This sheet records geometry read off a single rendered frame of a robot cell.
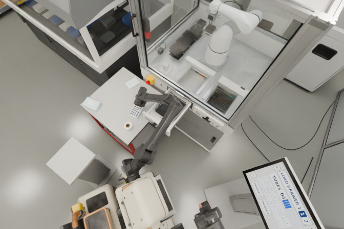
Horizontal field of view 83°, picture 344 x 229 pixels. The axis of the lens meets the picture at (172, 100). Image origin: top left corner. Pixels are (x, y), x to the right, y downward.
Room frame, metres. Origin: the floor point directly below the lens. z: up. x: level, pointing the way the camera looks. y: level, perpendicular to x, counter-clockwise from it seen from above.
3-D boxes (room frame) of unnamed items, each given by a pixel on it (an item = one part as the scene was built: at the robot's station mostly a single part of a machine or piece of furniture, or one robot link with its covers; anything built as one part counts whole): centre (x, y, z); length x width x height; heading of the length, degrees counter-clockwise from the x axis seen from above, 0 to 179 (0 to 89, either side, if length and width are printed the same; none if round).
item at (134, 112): (0.74, 0.32, 0.78); 0.12 x 0.08 x 0.04; 158
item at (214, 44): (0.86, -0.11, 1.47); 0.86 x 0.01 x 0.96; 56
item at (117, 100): (0.84, 0.45, 0.38); 0.62 x 0.58 x 0.76; 56
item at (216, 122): (0.68, -0.32, 0.87); 0.29 x 0.02 x 0.11; 56
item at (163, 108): (0.76, 0.01, 0.87); 0.22 x 0.18 x 0.06; 146
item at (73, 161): (0.27, 0.80, 0.38); 0.30 x 0.30 x 0.76; 59
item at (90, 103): (0.78, 0.75, 0.78); 0.15 x 0.10 x 0.04; 70
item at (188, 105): (0.76, 0.00, 0.86); 0.40 x 0.26 x 0.06; 146
